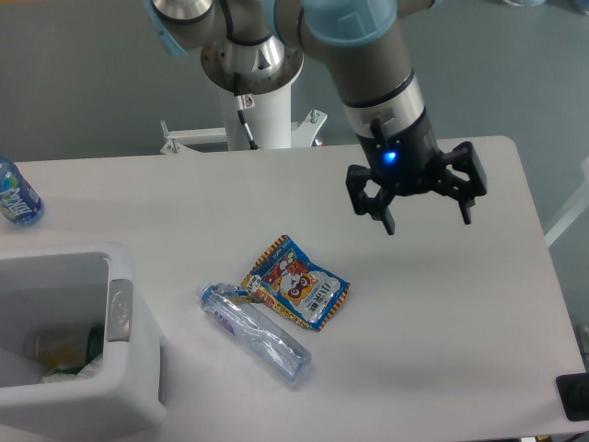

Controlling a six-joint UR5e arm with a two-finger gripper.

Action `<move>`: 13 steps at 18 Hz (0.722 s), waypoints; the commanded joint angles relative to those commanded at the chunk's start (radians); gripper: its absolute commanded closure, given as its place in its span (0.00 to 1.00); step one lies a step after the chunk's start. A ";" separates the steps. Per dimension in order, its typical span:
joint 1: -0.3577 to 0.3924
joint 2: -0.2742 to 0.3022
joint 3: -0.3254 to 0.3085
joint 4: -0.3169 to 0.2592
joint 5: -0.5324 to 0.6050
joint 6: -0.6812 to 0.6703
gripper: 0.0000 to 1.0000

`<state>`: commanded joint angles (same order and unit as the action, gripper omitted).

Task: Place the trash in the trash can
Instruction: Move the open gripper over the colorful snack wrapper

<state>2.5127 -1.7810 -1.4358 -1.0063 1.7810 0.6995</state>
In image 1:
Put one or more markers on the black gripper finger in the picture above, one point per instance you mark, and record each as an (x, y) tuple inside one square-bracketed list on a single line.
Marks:
[(376, 206), (460, 176)]

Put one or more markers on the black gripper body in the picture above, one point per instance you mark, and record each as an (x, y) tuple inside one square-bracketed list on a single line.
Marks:
[(406, 162)]

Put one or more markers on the blue snack wrapper bag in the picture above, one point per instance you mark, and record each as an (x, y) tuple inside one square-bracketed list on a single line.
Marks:
[(285, 280)]

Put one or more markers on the crushed clear plastic bottle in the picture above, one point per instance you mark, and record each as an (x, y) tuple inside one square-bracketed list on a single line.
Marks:
[(231, 307)]

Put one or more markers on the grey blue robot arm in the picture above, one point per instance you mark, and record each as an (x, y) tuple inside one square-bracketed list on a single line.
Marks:
[(361, 43)]

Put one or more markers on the white trash can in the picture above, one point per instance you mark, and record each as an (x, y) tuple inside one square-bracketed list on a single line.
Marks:
[(79, 285)]

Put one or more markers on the trash inside bin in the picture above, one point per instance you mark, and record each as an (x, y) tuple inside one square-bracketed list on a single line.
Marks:
[(66, 353)]

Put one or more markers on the black device at table edge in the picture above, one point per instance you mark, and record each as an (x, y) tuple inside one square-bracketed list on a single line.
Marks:
[(573, 391)]

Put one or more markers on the blue labelled drink bottle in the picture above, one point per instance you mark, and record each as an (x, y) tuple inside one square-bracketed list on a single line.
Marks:
[(20, 204)]

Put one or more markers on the white frame leg right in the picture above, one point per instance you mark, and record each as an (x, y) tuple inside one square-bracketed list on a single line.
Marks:
[(574, 206)]

